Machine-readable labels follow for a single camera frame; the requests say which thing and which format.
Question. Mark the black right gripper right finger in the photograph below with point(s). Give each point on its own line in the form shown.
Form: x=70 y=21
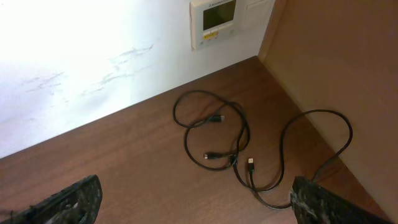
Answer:
x=314 y=204

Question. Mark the white wall control panel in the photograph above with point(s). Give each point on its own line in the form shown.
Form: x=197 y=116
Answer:
x=212 y=21

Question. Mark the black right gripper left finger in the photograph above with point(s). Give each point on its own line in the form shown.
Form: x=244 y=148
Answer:
x=78 y=203

